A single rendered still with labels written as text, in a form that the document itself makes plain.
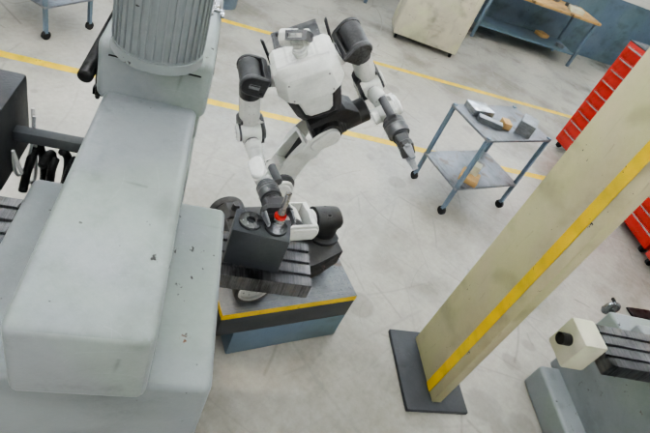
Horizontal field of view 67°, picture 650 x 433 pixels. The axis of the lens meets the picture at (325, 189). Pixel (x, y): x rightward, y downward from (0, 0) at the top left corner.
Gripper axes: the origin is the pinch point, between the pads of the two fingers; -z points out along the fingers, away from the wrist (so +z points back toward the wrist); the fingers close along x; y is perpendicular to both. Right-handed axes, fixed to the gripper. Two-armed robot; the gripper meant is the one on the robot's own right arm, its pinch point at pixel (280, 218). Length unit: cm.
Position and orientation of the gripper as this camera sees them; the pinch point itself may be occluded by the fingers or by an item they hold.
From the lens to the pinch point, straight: 188.2
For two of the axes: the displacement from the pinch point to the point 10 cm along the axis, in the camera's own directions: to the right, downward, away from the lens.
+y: -3.2, 7.2, 6.1
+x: 8.8, -0.2, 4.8
